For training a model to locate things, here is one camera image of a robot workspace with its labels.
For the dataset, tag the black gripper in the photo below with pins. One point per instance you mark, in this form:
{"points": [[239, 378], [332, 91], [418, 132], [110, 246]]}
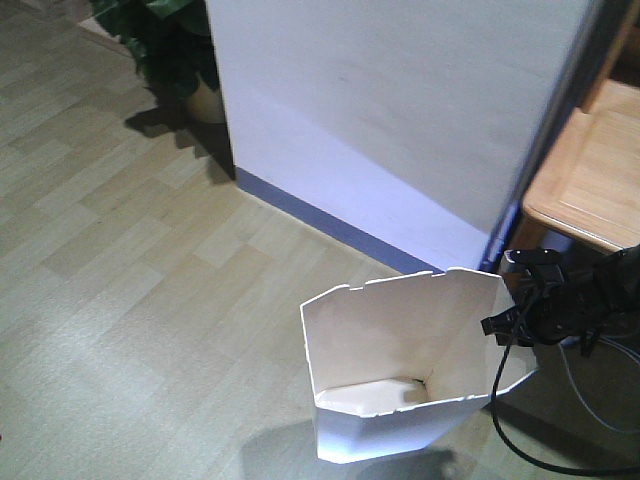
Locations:
{"points": [[564, 311]]}

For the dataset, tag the white trash bin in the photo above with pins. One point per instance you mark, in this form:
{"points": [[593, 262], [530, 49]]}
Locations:
{"points": [[398, 362]]}

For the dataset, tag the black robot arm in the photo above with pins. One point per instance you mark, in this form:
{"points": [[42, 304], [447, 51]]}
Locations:
{"points": [[616, 278]]}

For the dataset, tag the wooden desk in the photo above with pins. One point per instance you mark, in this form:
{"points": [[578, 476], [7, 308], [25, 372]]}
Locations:
{"points": [[584, 180]]}

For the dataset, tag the green potted plant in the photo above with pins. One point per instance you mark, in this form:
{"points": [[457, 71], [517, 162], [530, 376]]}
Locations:
{"points": [[172, 47]]}

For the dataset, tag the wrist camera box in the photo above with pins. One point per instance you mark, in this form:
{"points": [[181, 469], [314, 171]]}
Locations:
{"points": [[541, 265]]}

